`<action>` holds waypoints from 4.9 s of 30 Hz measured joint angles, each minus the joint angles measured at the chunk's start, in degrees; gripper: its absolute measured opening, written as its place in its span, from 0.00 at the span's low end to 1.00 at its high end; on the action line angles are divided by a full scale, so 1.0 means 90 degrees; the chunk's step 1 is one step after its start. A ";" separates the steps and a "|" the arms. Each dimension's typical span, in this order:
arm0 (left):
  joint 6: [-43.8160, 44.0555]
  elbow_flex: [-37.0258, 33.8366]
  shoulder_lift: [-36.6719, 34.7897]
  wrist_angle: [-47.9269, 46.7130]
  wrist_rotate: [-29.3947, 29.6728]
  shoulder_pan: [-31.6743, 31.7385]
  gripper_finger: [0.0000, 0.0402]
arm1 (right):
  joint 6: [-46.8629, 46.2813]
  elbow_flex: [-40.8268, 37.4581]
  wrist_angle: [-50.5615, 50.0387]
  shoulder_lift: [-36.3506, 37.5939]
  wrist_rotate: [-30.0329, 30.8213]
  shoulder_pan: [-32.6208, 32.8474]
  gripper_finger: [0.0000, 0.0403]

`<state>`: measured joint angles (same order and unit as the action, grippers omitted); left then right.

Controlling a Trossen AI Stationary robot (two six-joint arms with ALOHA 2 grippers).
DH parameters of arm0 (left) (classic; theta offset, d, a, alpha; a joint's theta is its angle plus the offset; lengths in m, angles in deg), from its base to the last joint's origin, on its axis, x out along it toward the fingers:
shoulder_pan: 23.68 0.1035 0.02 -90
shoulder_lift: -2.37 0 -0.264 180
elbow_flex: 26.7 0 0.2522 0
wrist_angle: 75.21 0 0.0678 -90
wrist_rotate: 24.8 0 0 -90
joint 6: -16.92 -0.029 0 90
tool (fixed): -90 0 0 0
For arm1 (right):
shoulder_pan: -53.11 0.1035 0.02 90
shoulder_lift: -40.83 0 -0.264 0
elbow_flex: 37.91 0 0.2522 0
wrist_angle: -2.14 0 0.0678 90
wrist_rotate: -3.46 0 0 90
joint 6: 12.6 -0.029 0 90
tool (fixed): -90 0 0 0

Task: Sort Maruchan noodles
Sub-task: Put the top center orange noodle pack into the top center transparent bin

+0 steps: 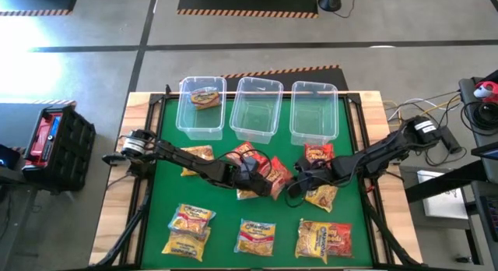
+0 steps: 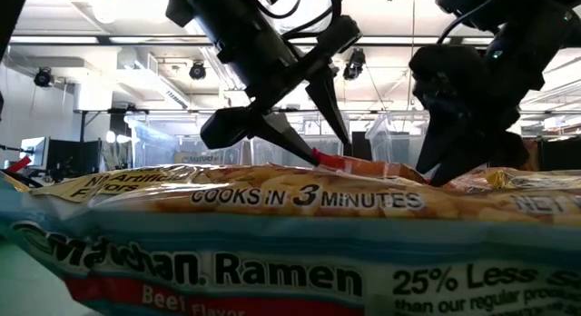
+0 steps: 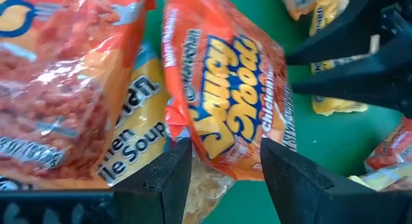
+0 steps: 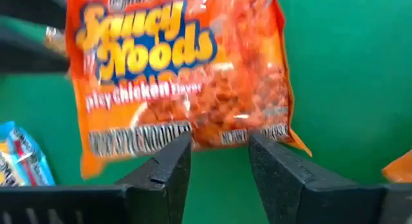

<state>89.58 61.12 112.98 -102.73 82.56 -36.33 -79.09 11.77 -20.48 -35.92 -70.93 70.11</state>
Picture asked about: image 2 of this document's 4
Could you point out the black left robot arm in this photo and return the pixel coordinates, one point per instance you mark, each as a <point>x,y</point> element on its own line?
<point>218,12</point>

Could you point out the white ceiling air duct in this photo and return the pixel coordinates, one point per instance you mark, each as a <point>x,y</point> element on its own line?
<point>93,95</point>

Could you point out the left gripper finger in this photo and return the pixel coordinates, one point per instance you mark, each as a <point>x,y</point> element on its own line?
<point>327,98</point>
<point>283,134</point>

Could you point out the black cabinet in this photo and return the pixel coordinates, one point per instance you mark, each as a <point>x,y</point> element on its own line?
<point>361,145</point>

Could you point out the blue-edged ramen noodle pack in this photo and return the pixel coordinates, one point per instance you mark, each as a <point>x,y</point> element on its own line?
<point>197,158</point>
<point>272,243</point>

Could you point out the black ceiling spotlight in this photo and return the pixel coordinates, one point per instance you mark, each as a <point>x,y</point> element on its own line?
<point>354,64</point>
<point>43,76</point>
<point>197,71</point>

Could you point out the red ramen noodle pack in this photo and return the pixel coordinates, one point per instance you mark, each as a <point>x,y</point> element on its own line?
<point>363,167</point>

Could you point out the white lit monitor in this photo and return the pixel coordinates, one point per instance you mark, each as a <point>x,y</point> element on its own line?
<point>36,150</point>

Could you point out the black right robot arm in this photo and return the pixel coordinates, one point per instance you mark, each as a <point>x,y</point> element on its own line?
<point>544,2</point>

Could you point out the black monitor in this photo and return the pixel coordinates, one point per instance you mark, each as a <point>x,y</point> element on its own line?
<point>560,155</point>
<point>75,157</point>

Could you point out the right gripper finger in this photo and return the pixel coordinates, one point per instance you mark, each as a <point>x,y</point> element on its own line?
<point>508,150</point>
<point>449,148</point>

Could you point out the yellow ramen noodle pack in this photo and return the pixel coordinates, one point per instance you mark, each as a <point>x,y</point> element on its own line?
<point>535,179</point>

